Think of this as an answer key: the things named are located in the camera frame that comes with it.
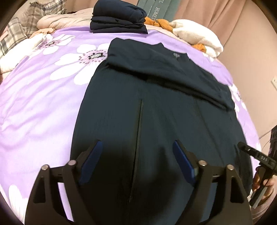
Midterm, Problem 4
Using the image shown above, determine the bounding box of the folded navy clothes stack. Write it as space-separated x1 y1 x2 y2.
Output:
90 0 149 34

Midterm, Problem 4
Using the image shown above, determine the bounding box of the white duvet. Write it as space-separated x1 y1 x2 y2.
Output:
0 32 52 74

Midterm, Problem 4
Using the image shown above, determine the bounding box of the pink curtain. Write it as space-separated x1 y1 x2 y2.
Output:
173 0 258 50

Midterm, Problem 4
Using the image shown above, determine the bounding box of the person's right forearm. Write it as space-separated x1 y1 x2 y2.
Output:
252 195 274 223

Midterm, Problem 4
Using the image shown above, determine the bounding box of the teal hanging fabric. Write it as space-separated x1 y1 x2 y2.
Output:
137 0 180 21

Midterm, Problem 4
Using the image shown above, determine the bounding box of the purple floral bedsheet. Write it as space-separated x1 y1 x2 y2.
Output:
0 26 262 225

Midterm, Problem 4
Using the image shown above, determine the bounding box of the beige quilt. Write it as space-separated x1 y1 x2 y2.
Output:
36 9 96 29

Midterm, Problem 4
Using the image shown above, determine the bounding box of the grey plaid pillow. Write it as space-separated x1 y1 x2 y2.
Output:
0 17 28 59
22 0 67 33

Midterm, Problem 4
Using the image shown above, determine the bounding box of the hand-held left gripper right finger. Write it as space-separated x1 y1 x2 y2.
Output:
172 139 253 225

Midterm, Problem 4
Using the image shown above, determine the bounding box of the orange cloth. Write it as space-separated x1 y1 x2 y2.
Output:
144 17 206 53

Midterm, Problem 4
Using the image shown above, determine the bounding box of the navy zip jacket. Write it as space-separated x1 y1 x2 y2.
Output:
72 38 252 225

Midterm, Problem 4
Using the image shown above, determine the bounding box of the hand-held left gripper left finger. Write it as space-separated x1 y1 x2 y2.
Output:
24 139 103 225

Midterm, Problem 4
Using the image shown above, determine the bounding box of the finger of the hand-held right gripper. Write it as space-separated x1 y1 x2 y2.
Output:
237 142 277 173

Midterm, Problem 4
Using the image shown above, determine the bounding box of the person's right hand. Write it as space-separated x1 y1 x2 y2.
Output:
252 170 276 200

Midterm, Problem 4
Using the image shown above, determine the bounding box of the salmon fuzzy cloth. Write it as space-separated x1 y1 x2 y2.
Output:
30 28 54 38

